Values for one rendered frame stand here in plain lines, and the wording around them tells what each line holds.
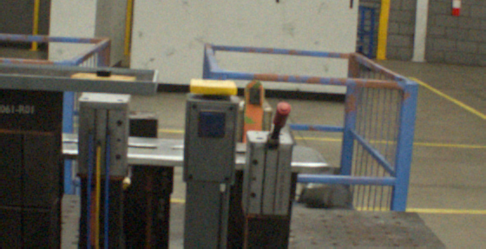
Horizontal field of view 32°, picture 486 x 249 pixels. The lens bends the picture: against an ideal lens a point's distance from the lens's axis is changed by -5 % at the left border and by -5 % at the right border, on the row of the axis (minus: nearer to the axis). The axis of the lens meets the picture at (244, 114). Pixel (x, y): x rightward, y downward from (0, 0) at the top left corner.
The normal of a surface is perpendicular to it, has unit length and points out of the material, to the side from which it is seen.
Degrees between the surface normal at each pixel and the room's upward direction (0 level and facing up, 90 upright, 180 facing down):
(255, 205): 90
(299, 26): 90
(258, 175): 90
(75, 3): 90
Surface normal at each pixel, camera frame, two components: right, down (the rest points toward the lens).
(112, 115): 0.07, 0.16
